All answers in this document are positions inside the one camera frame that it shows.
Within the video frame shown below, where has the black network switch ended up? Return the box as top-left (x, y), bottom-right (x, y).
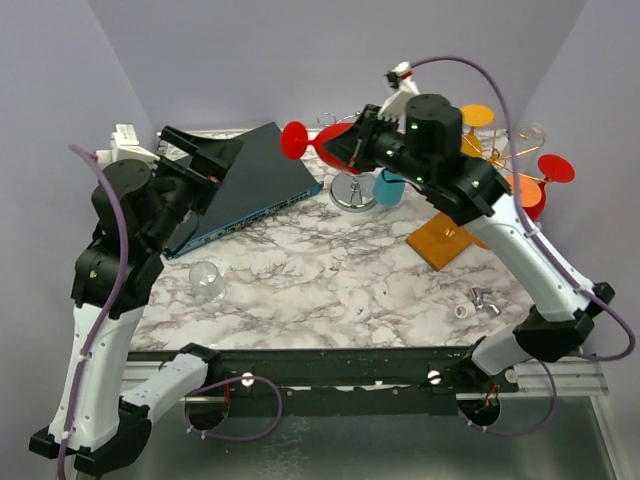
top-left (165, 122), bottom-right (324, 259)

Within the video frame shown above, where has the chrome faucet tap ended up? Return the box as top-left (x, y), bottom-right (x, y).
top-left (469, 287), bottom-right (502, 316)

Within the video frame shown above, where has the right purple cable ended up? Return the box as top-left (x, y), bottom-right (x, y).
top-left (409, 55), bottom-right (637, 436)

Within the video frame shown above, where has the purple cable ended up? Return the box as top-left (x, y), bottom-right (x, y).
top-left (409, 55), bottom-right (637, 436)
top-left (55, 143), bottom-right (284, 480)

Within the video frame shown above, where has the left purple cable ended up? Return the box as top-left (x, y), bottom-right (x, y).
top-left (55, 143), bottom-right (284, 480)

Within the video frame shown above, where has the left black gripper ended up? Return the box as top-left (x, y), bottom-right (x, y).
top-left (147, 126), bottom-right (244, 252)

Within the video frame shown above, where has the red wine glass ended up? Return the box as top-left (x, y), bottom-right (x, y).
top-left (533, 154), bottom-right (576, 193)
top-left (280, 121), bottom-right (359, 174)

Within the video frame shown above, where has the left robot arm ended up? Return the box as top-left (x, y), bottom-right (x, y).
top-left (29, 126), bottom-right (243, 479)

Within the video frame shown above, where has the blue wine glass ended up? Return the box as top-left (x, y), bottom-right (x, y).
top-left (373, 169), bottom-right (405, 208)

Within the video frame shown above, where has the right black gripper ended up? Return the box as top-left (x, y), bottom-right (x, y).
top-left (322, 103), bottom-right (434, 189)

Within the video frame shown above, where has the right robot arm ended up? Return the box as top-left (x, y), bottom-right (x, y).
top-left (323, 94), bottom-right (615, 392)

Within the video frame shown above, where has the orange wine glass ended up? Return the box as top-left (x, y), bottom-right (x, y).
top-left (519, 174), bottom-right (546, 221)

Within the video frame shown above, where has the gold wire glass rack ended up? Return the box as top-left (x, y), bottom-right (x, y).
top-left (405, 124), bottom-right (531, 272)

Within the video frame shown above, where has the yellow wine glass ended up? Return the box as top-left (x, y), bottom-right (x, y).
top-left (460, 104), bottom-right (495, 157)

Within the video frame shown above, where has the black mounting rail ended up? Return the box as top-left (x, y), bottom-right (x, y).
top-left (164, 344), bottom-right (506, 419)

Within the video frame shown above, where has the aluminium frame rail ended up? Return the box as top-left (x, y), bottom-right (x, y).
top-left (500, 359), bottom-right (609, 398)

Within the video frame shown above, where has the clear glass tumbler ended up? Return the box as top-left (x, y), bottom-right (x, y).
top-left (189, 261), bottom-right (226, 302)

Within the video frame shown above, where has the silver wire glass rack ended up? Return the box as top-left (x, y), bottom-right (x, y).
top-left (316, 110), bottom-right (379, 213)

